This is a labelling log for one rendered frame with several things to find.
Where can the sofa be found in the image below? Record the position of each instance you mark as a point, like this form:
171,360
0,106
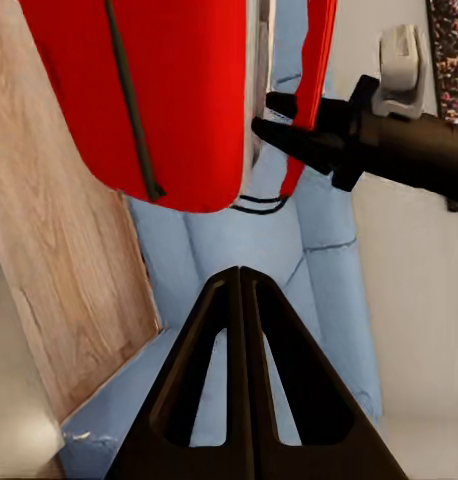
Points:
309,248

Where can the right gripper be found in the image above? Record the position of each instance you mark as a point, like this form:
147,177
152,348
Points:
349,140

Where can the radio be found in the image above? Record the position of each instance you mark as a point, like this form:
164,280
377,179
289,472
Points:
159,95

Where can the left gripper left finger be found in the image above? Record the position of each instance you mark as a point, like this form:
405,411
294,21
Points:
157,444

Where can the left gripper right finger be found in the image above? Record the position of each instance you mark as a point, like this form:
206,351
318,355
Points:
338,440

